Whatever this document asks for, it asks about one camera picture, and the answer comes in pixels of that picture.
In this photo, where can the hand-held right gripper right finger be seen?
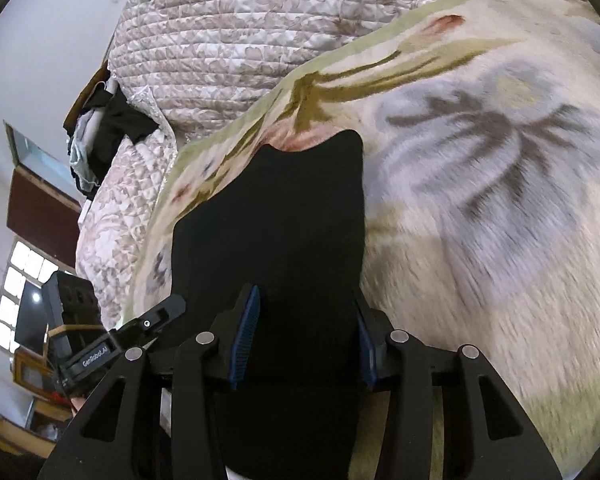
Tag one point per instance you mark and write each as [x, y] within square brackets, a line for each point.
[367, 355]

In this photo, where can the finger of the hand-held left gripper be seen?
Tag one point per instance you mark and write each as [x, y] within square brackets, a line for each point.
[152, 320]

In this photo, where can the dark brown cabinet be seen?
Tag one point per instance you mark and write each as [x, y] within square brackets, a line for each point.
[42, 217]

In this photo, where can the wooden side table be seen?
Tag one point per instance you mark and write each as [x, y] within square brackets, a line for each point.
[25, 405]

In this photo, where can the light blue cloth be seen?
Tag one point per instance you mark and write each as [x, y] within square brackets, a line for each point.
[82, 155]

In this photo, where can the black pants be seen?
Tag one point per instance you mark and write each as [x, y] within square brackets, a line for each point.
[280, 235]

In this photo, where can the black flat screen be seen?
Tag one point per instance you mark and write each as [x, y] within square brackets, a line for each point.
[30, 317]

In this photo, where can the floral plush blanket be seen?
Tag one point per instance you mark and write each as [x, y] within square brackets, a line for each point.
[480, 185]

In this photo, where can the brown wooden headboard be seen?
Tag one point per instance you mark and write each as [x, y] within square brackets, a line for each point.
[82, 97]

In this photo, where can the quilted leaf-print bedspread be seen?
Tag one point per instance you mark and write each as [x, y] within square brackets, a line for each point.
[230, 35]

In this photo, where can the window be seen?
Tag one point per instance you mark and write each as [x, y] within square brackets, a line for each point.
[27, 262]

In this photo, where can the pile of dark clothes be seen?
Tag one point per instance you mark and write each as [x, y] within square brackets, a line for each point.
[125, 120]

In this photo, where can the person's left hand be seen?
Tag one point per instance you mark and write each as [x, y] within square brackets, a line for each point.
[79, 404]

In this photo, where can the framed wall mirror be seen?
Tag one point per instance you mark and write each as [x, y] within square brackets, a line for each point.
[22, 147]

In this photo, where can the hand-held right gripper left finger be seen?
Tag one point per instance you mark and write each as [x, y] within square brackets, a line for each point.
[242, 350]

